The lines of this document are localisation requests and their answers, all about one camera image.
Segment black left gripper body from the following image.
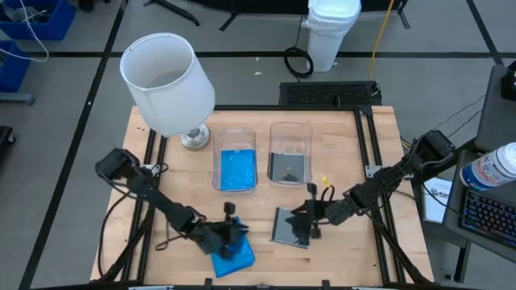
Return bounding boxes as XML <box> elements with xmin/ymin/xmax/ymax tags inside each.
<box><xmin>188</xmin><ymin>201</ymin><xmax>239</xmax><ymax>259</ymax></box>

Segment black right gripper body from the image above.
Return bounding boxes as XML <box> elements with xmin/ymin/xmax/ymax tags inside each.
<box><xmin>306</xmin><ymin>183</ymin><xmax>339</xmax><ymax>240</ymax></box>

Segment clear black jewel case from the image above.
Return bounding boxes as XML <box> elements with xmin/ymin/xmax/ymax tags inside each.
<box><xmin>268</xmin><ymin>151</ymin><xmax>310</xmax><ymax>185</ymax></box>
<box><xmin>269</xmin><ymin>206</ymin><xmax>314</xmax><ymax>250</ymax></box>

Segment clear plastic bin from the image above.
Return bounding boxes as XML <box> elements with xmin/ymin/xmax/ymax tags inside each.
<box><xmin>211</xmin><ymin>126</ymin><xmax>260</xmax><ymax>194</ymax></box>
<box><xmin>266</xmin><ymin>121</ymin><xmax>314</xmax><ymax>189</ymax></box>

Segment white paper booklet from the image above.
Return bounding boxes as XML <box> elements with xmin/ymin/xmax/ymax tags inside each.
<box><xmin>421</xmin><ymin>176</ymin><xmax>453</xmax><ymax>225</ymax></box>

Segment black mesh box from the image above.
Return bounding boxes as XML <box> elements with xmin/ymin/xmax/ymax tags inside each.
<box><xmin>278</xmin><ymin>80</ymin><xmax>383</xmax><ymax>108</ymax></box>

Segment grey side desk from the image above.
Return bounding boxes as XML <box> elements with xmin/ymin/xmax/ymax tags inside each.
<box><xmin>442</xmin><ymin>148</ymin><xmax>516</xmax><ymax>265</ymax></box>
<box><xmin>474</xmin><ymin>64</ymin><xmax>516</xmax><ymax>153</ymax></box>

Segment white shade table lamp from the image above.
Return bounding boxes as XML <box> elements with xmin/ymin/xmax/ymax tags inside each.
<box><xmin>119</xmin><ymin>31</ymin><xmax>217</xmax><ymax>152</ymax></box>

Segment backlit black keyboard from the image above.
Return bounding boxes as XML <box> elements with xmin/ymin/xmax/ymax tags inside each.
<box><xmin>459</xmin><ymin>187</ymin><xmax>516</xmax><ymax>247</ymax></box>

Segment white trash can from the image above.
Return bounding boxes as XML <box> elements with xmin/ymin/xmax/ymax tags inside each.
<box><xmin>301</xmin><ymin>0</ymin><xmax>363</xmax><ymax>73</ymax></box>

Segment white wipes canister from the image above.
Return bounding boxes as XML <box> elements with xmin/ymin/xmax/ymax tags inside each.
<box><xmin>459</xmin><ymin>141</ymin><xmax>516</xmax><ymax>192</ymax></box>

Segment black desktop device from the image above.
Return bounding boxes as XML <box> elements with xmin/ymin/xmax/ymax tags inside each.
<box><xmin>501</xmin><ymin>60</ymin><xmax>516</xmax><ymax>102</ymax></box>

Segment grey metal bar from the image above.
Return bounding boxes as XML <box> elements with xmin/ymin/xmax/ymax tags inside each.
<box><xmin>0</xmin><ymin>92</ymin><xmax>36</xmax><ymax>106</ymax></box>

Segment blue storage crate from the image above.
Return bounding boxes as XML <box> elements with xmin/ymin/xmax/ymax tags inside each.
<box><xmin>0</xmin><ymin>0</ymin><xmax>77</xmax><ymax>42</ymax></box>
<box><xmin>0</xmin><ymin>39</ymin><xmax>32</xmax><ymax>93</ymax></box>

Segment black aluminium table frame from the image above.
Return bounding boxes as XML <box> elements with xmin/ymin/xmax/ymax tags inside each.
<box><xmin>90</xmin><ymin>103</ymin><xmax>435</xmax><ymax>290</ymax></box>

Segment black coiled cable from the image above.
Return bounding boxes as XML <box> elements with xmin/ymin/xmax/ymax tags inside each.
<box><xmin>282</xmin><ymin>15</ymin><xmax>315</xmax><ymax>80</ymax></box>

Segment yellow hanging cable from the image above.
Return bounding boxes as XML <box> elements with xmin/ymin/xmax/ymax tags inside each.
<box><xmin>368</xmin><ymin>0</ymin><xmax>397</xmax><ymax>81</ymax></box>

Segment white thin cable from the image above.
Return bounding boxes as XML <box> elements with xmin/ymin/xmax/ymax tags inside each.
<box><xmin>0</xmin><ymin>0</ymin><xmax>50</xmax><ymax>64</ymax></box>

